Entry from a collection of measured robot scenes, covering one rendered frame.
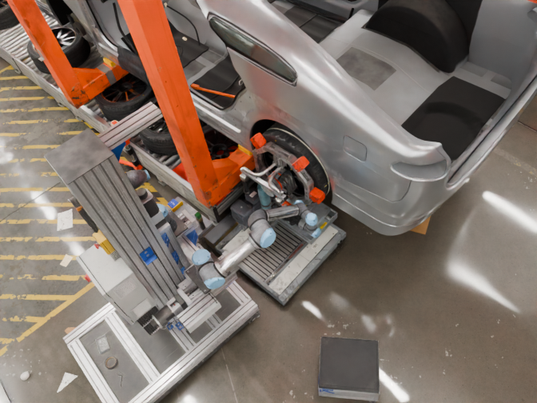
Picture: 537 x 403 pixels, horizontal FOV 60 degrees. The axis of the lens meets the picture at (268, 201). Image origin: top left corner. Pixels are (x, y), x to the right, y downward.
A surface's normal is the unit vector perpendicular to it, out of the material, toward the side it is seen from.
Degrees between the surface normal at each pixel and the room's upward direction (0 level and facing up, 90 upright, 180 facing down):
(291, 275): 0
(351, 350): 0
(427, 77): 19
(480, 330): 0
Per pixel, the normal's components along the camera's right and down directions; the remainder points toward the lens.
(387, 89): 0.18, -0.34
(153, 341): -0.11, -0.57
